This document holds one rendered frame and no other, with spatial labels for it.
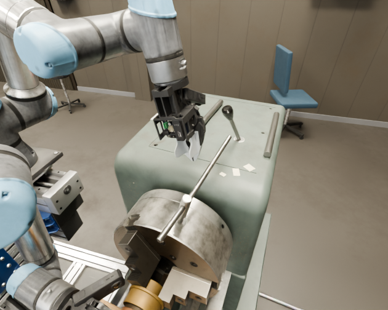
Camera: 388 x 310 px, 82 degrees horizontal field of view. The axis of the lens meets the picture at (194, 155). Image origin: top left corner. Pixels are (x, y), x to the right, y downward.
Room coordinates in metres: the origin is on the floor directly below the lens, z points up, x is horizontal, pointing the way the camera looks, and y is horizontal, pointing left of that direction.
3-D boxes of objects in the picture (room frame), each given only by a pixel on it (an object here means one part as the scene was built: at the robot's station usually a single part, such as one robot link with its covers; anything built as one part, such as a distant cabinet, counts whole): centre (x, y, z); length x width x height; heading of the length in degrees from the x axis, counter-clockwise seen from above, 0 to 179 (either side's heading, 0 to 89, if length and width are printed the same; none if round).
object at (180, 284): (0.24, 0.01, 1.08); 0.12 x 0.11 x 0.05; 68
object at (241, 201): (0.72, -0.07, 1.06); 0.59 x 0.48 x 0.39; 158
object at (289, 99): (2.77, -1.26, 0.53); 0.62 x 0.59 x 1.06; 72
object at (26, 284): (0.24, 0.39, 1.08); 0.11 x 0.08 x 0.09; 67
